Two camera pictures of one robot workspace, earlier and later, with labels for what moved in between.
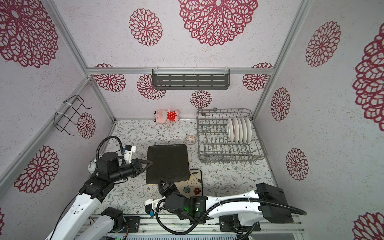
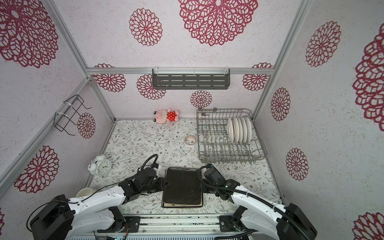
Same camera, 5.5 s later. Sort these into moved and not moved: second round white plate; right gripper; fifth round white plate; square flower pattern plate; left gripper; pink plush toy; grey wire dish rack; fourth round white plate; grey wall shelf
Moved: square flower pattern plate; right gripper; left gripper
Not moved: pink plush toy; fourth round white plate; second round white plate; grey wire dish rack; fifth round white plate; grey wall shelf
